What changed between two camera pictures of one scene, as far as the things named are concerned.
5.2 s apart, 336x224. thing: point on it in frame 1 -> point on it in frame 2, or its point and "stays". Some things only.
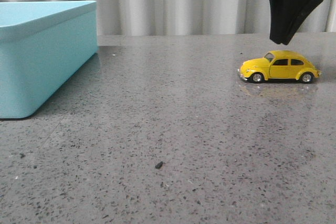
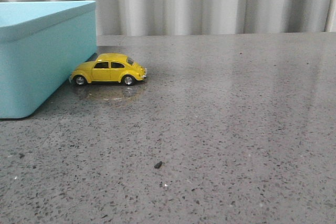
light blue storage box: (43, 45) stays
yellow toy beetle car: (279, 65) -> (108, 67)
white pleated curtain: (144, 3) stays
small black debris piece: (159, 164) stays
